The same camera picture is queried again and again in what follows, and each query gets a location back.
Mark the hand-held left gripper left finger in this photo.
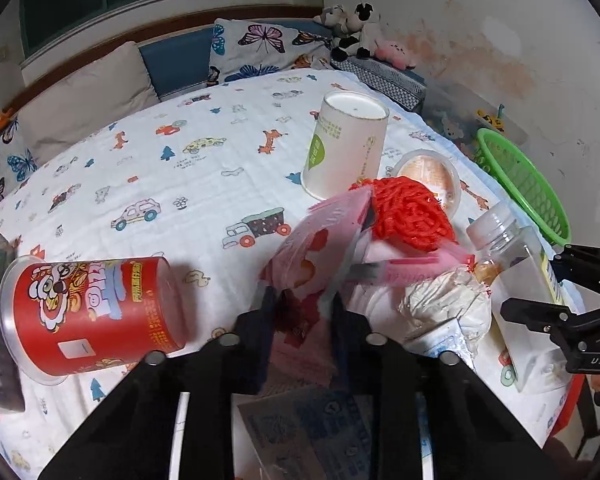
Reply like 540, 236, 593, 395
37, 287, 277, 480

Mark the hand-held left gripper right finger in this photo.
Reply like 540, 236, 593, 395
330, 296, 576, 480

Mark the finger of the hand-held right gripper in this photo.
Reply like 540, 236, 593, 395
552, 244, 600, 286
500, 298, 586, 341

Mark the green plastic basket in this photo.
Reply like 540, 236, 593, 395
476, 128, 572, 247

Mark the pink snack bag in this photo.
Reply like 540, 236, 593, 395
259, 192, 377, 388

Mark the red snack canister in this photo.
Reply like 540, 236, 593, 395
0, 255, 188, 386

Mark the clear plastic jar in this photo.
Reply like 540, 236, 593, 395
466, 203, 577, 394

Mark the white crumpled wrapper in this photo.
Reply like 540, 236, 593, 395
369, 265, 492, 363

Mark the pink plastic packet strip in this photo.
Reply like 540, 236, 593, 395
364, 252, 476, 287

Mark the blue and white packet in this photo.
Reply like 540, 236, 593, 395
236, 385, 381, 480

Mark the red mesh net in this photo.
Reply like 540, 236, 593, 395
349, 176, 457, 252

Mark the yellow toy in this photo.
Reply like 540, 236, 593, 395
475, 105, 507, 134

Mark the round clear lid container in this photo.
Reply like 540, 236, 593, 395
394, 149, 462, 217

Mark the white paper cup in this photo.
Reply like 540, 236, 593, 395
301, 91, 390, 200

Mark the clear printed plastic bag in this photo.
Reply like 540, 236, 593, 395
424, 85, 481, 157

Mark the pink plush toy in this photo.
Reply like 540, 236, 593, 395
374, 38, 417, 70

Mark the blue headboard cushion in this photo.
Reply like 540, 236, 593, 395
138, 27, 217, 99

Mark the butterfly print pillow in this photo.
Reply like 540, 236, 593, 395
208, 18, 334, 84
0, 115, 39, 211

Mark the beige pillow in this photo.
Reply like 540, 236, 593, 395
17, 41, 161, 167

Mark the black and white cow plush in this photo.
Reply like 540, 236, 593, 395
330, 3, 382, 61

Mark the grey plush toy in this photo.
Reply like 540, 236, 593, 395
313, 5, 351, 29

